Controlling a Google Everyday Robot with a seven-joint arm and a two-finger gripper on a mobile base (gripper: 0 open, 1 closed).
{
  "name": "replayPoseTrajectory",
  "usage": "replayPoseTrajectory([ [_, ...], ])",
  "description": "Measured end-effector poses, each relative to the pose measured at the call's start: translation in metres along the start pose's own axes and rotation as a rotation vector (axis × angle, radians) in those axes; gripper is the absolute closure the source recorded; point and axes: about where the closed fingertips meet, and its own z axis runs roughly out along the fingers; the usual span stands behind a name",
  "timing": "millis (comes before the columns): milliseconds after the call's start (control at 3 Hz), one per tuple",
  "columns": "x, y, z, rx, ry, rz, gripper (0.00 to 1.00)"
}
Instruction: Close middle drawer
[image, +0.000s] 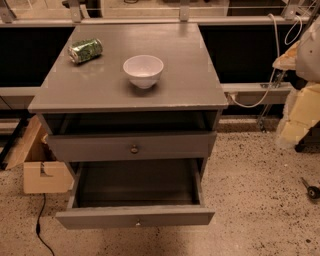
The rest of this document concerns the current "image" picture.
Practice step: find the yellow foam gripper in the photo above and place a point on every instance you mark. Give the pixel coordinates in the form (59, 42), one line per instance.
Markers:
(309, 57)

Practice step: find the grey drawer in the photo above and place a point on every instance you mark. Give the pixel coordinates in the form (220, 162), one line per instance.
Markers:
(143, 193)
(143, 146)

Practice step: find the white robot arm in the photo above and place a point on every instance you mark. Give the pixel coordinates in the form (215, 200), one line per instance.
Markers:
(311, 38)

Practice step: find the grey wooden drawer cabinet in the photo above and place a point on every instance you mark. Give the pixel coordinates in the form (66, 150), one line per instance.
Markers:
(97, 98)

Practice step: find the grey top drawer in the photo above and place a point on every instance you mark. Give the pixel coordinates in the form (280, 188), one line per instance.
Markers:
(143, 146)

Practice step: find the black caster wheel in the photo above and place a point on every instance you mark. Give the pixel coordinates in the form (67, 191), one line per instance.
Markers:
(312, 191)

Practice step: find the white bowl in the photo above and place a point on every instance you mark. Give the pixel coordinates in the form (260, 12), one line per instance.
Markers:
(143, 71)

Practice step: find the green soda can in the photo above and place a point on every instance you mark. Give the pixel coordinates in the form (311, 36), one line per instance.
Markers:
(85, 50)

